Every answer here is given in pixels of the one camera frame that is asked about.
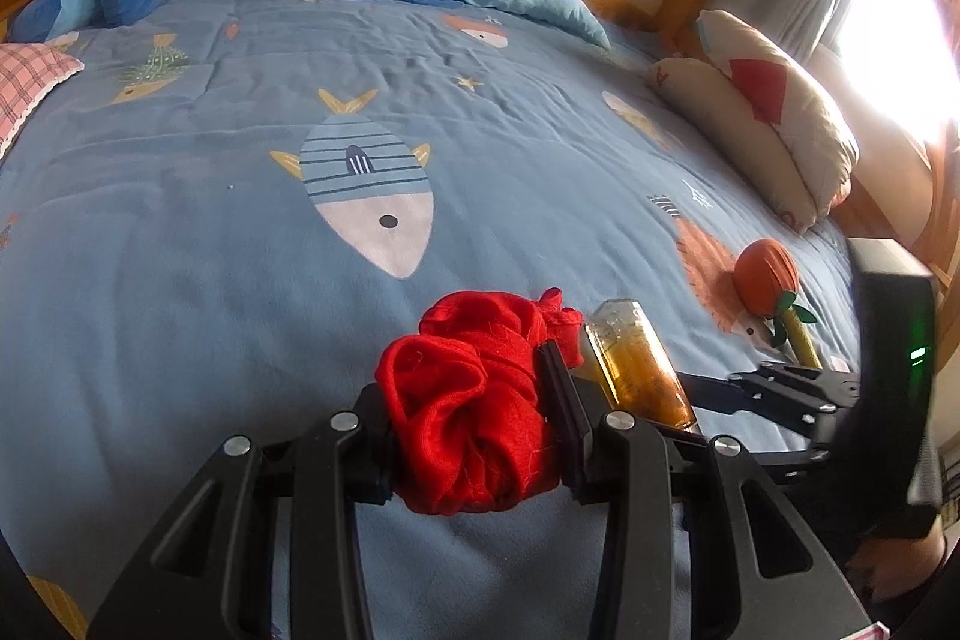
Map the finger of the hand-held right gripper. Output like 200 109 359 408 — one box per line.
652 422 833 487
675 362 863 437

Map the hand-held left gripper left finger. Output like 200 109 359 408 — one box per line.
86 385 391 640

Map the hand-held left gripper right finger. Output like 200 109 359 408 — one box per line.
534 342 875 640

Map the clear bottle with amber liquid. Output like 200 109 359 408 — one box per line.
583 299 698 435

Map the red cloth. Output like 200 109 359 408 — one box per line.
375 287 586 515

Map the person's right hand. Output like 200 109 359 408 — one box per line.
851 527 946 602

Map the orange plush fruit toy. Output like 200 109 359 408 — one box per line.
733 239 824 367

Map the white pillow with red print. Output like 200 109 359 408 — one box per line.
696 8 860 221

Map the blue fish-print blanket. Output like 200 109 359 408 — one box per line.
0 0 863 640

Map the pink plaid pillow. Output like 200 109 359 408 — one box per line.
0 42 85 161

